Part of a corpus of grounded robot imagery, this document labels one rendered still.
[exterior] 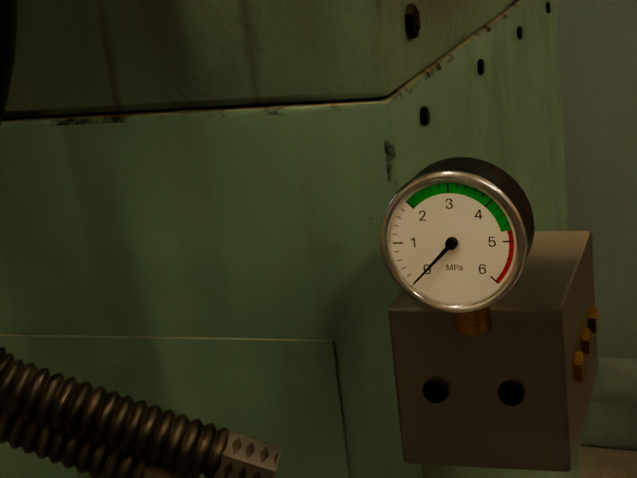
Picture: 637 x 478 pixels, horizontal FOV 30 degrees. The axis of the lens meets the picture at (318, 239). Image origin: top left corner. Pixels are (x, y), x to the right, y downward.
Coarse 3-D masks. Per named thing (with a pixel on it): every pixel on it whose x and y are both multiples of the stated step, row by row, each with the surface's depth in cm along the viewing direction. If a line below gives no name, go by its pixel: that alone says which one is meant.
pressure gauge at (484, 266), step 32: (448, 160) 51; (480, 160) 51; (416, 192) 50; (448, 192) 49; (480, 192) 49; (512, 192) 50; (384, 224) 50; (416, 224) 50; (448, 224) 50; (480, 224) 49; (512, 224) 49; (384, 256) 51; (416, 256) 51; (448, 256) 50; (480, 256) 50; (512, 256) 49; (416, 288) 51; (448, 288) 51; (480, 288) 50; (480, 320) 53
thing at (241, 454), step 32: (0, 352) 52; (0, 384) 52; (32, 384) 52; (64, 384) 52; (0, 416) 54; (32, 416) 52; (64, 416) 52; (96, 416) 52; (128, 416) 52; (160, 416) 53; (32, 448) 54; (64, 448) 54; (96, 448) 54; (128, 448) 52; (160, 448) 52; (192, 448) 52; (224, 448) 52; (256, 448) 53
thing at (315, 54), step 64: (64, 0) 59; (128, 0) 58; (192, 0) 57; (256, 0) 56; (320, 0) 55; (384, 0) 55; (448, 0) 67; (512, 0) 86; (64, 64) 60; (128, 64) 59; (192, 64) 58; (256, 64) 57; (320, 64) 56; (384, 64) 55
